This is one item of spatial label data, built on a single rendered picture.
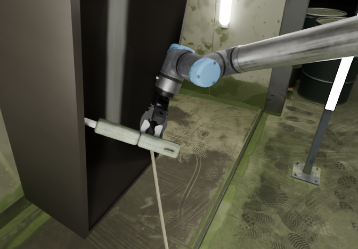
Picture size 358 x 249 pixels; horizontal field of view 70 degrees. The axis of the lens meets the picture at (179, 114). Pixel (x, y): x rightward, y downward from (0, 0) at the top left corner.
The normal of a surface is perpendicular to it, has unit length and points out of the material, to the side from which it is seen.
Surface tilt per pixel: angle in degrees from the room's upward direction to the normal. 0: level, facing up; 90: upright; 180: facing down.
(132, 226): 0
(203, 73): 87
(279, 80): 90
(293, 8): 90
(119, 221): 0
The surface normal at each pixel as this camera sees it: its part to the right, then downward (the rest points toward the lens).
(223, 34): -0.47, 0.46
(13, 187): 0.74, -0.26
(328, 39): -0.85, 0.10
